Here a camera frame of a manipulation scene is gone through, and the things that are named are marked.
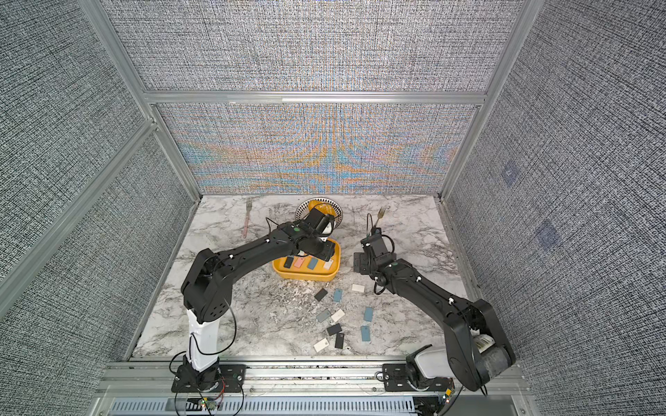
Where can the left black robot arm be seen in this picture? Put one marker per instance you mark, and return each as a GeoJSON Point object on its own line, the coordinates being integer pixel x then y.
{"type": "Point", "coordinates": [207, 289]}

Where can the black eraser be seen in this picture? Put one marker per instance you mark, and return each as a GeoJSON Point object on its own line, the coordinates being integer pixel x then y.
{"type": "Point", "coordinates": [339, 342]}
{"type": "Point", "coordinates": [289, 261]}
{"type": "Point", "coordinates": [320, 295]}
{"type": "Point", "coordinates": [334, 329]}

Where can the black eraser bottom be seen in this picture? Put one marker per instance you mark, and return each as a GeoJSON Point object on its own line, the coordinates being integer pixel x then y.
{"type": "Point", "coordinates": [339, 342]}

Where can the pink handled fork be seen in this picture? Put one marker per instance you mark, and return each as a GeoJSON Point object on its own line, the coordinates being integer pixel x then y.
{"type": "Point", "coordinates": [249, 207]}

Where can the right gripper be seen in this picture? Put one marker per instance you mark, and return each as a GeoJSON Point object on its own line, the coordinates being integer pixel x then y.
{"type": "Point", "coordinates": [360, 258]}

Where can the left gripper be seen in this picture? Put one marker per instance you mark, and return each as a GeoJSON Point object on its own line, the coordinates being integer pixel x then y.
{"type": "Point", "coordinates": [328, 252]}

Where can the grey eraser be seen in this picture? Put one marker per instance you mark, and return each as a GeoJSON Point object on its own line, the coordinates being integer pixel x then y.
{"type": "Point", "coordinates": [324, 316]}

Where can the cream eraser centre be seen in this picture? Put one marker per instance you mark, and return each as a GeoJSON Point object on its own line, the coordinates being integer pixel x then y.
{"type": "Point", "coordinates": [337, 316]}

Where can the white slotted cable duct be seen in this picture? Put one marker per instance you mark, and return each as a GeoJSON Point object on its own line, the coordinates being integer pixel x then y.
{"type": "Point", "coordinates": [275, 405]}

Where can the white eraser bottom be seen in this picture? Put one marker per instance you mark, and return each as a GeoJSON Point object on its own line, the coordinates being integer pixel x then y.
{"type": "Point", "coordinates": [321, 345]}

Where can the yellow storage box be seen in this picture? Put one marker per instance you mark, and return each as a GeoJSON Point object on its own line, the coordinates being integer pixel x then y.
{"type": "Point", "coordinates": [305, 274]}

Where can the aluminium front rail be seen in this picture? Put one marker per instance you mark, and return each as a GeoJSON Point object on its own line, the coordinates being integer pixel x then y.
{"type": "Point", "coordinates": [323, 375]}

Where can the green handled gold fork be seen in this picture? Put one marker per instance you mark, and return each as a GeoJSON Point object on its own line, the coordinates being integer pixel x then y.
{"type": "Point", "coordinates": [375, 220]}

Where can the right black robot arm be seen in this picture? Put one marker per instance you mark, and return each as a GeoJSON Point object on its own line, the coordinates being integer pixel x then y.
{"type": "Point", "coordinates": [476, 348]}

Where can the yellow bread loaf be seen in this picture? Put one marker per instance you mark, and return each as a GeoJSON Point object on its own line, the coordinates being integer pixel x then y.
{"type": "Point", "coordinates": [326, 207]}

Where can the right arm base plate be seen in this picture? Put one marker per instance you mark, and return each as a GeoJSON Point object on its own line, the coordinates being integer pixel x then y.
{"type": "Point", "coordinates": [403, 377]}

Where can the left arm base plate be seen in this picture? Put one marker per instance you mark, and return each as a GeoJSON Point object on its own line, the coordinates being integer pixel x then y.
{"type": "Point", "coordinates": [216, 379]}

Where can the patterned white bowl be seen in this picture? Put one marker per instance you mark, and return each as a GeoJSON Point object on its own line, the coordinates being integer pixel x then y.
{"type": "Point", "coordinates": [302, 211]}

